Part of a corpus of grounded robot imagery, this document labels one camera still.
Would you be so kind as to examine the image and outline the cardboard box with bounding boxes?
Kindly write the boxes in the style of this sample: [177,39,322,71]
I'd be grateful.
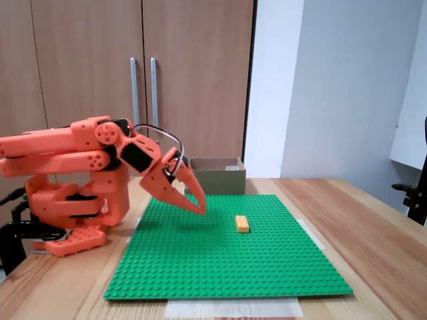
[185,157,247,196]

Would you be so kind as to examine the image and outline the yellow lego block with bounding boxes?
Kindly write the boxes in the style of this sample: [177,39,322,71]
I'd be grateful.
[235,215,252,234]

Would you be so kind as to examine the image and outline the green lego baseplate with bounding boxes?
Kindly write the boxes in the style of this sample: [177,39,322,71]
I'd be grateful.
[103,193,354,301]

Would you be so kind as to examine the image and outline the narrow masking tape strip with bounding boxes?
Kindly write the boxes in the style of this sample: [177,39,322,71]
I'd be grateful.
[125,217,143,245]

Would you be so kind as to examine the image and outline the wooden cabinet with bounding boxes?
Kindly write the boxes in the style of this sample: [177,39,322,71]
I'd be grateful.
[0,0,258,201]

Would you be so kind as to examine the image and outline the long masking tape strip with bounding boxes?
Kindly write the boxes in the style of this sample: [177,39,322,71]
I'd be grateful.
[165,297,304,319]

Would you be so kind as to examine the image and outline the short masking tape strip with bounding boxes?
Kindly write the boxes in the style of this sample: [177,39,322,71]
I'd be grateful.
[300,219,328,251]

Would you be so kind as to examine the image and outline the black table clamp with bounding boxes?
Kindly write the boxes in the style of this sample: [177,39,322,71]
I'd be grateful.
[0,219,67,277]

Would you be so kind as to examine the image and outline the black stand clamp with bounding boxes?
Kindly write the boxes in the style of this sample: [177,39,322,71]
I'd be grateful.
[391,115,427,227]

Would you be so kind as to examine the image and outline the white panel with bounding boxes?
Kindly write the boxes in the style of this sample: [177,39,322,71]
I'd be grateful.
[389,0,427,171]

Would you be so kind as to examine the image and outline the gripper motor cable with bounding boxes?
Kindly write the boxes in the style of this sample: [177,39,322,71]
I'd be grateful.
[129,123,185,176]

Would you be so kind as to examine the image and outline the metal cabinet handle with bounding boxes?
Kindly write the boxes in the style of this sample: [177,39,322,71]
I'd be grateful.
[129,57,141,129]
[149,57,160,131]

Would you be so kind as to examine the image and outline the black cable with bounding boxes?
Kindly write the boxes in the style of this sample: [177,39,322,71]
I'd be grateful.
[11,199,33,223]
[0,187,27,206]

